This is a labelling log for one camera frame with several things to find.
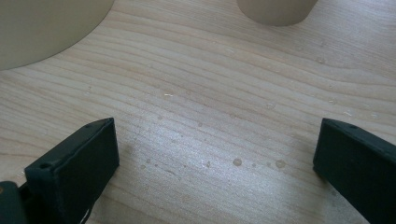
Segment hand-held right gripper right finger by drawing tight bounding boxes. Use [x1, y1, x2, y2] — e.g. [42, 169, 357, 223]
[312, 118, 396, 224]

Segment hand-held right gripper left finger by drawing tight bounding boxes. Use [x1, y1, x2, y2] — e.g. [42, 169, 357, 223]
[23, 117, 120, 224]

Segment beige container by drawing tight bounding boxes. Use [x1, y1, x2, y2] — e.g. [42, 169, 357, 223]
[0, 0, 116, 71]

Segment brown paper cup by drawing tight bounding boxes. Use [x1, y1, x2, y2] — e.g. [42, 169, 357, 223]
[236, 0, 319, 27]

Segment spilled water droplets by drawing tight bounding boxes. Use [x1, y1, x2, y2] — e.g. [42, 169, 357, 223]
[136, 90, 379, 171]

